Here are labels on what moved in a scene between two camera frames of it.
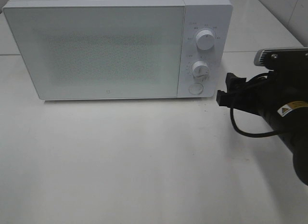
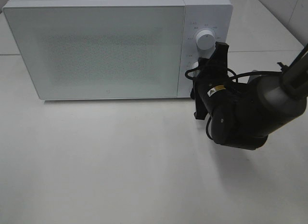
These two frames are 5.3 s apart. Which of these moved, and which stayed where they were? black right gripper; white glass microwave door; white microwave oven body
Moved: black right gripper
Stayed: white microwave oven body; white glass microwave door
